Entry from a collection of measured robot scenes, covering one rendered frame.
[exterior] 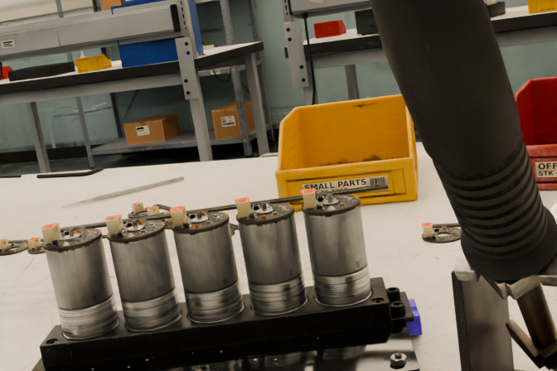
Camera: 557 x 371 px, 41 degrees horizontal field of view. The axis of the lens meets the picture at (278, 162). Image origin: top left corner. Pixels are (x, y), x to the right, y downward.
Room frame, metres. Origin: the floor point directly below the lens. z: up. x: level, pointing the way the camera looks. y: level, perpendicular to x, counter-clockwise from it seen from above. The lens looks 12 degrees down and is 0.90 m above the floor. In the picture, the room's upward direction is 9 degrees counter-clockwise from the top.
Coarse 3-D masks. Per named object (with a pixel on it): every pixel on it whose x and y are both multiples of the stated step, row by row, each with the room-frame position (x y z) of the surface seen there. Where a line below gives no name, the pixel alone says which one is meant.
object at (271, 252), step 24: (264, 216) 0.29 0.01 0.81; (288, 216) 0.29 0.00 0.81; (240, 240) 0.30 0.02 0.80; (264, 240) 0.29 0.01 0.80; (288, 240) 0.29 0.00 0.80; (264, 264) 0.29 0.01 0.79; (288, 264) 0.29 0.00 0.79; (264, 288) 0.29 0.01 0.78; (288, 288) 0.29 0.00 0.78; (264, 312) 0.29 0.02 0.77
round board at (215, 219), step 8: (192, 216) 0.31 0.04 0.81; (208, 216) 0.31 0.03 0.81; (216, 216) 0.30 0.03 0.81; (224, 216) 0.30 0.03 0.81; (184, 224) 0.30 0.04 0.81; (192, 224) 0.30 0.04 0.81; (200, 224) 0.30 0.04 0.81; (208, 224) 0.29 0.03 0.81; (216, 224) 0.29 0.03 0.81; (176, 232) 0.29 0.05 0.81; (184, 232) 0.29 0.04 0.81; (192, 232) 0.29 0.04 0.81
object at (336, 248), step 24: (312, 216) 0.29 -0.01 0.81; (336, 216) 0.29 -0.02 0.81; (360, 216) 0.29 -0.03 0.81; (312, 240) 0.29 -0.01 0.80; (336, 240) 0.29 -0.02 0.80; (360, 240) 0.29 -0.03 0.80; (312, 264) 0.29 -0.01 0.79; (336, 264) 0.29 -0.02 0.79; (360, 264) 0.29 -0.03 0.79; (336, 288) 0.29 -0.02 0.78; (360, 288) 0.29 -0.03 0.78
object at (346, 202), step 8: (320, 200) 0.30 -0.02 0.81; (344, 200) 0.30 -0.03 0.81; (352, 200) 0.30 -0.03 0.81; (360, 200) 0.30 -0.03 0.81; (304, 208) 0.30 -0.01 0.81; (312, 208) 0.30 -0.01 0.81; (320, 208) 0.29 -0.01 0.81; (336, 208) 0.29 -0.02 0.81; (344, 208) 0.29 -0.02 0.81; (352, 208) 0.29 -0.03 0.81
